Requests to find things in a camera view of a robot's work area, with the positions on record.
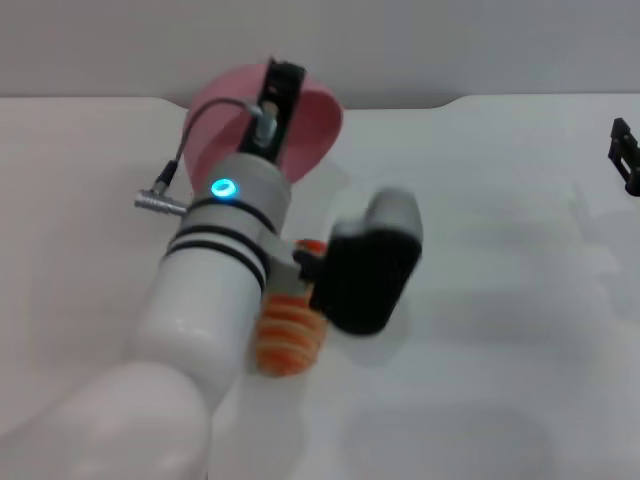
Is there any orange ridged bread loaf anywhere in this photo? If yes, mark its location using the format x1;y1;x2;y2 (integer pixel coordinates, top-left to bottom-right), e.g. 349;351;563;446
254;239;330;377

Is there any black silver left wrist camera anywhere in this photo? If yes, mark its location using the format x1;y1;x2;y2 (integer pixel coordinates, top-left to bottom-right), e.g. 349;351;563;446
309;188;425;336

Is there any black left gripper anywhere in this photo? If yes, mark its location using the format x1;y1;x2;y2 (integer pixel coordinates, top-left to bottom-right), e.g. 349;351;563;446
238;57;308;164

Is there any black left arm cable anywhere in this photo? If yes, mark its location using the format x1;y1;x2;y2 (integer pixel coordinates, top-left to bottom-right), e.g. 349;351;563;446
133;97;279;209

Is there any pink plastic bowl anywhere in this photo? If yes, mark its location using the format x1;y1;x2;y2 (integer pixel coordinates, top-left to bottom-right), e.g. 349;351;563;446
183;63;346;184

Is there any silver left camera bracket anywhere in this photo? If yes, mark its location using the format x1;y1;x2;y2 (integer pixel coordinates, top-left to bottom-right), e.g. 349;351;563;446
267;234;314;304

